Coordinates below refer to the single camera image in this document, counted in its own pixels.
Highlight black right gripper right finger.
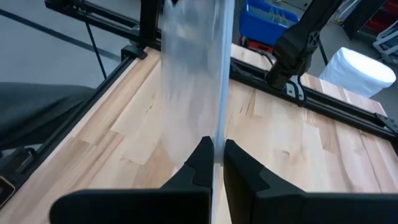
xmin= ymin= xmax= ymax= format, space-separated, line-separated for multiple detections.
xmin=223 ymin=139 xmax=398 ymax=224

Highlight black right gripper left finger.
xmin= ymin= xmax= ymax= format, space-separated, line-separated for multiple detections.
xmin=49 ymin=136 xmax=215 ymax=224

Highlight black metal table frame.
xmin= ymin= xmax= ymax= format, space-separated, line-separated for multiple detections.
xmin=0 ymin=0 xmax=398 ymax=206

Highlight clear plastic bag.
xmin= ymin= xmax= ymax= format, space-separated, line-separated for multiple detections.
xmin=160 ymin=0 xmax=236 ymax=224

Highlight blue plastic crate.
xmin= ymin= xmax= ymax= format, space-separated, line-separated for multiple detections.
xmin=238 ymin=0 xmax=300 ymax=47

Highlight white pedal trash can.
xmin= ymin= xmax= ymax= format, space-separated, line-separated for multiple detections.
xmin=319 ymin=46 xmax=397 ymax=98

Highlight red and black case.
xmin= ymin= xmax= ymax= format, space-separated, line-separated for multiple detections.
xmin=248 ymin=40 xmax=274 ymax=54

